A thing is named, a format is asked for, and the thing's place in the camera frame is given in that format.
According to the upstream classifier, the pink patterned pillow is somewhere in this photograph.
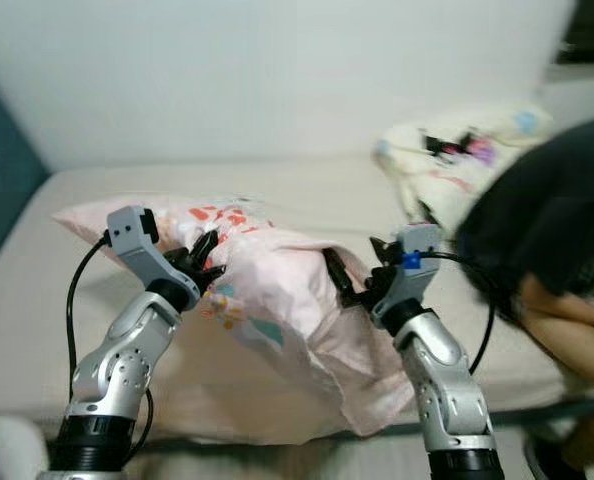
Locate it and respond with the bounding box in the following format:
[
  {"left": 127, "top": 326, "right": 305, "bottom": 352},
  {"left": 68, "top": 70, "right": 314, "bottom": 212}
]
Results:
[{"left": 52, "top": 195, "right": 463, "bottom": 438}]

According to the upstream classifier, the cream floral pillow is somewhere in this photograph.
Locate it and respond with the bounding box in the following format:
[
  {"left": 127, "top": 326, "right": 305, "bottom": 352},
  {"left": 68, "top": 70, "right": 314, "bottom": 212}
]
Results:
[{"left": 374, "top": 103, "right": 556, "bottom": 236}]

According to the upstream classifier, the person in black shirt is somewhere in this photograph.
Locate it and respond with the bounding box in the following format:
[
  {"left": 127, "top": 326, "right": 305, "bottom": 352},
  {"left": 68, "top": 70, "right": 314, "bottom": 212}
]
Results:
[{"left": 455, "top": 115, "right": 594, "bottom": 480}]

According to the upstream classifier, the blue upholstered headboard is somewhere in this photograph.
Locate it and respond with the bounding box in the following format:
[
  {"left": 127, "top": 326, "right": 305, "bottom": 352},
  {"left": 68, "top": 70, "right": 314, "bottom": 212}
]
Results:
[{"left": 0, "top": 70, "right": 50, "bottom": 281}]

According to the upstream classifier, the dark window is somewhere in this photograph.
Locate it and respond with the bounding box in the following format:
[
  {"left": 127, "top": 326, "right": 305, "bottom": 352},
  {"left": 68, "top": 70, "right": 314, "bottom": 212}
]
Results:
[{"left": 557, "top": 0, "right": 594, "bottom": 66}]

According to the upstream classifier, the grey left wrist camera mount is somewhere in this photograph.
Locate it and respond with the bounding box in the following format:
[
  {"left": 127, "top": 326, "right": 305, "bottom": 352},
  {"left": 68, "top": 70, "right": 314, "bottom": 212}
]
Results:
[{"left": 105, "top": 206, "right": 200, "bottom": 306}]

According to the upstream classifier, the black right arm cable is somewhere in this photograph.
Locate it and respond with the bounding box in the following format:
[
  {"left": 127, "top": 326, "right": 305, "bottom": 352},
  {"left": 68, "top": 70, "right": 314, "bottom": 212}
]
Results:
[{"left": 435, "top": 250, "right": 498, "bottom": 376}]

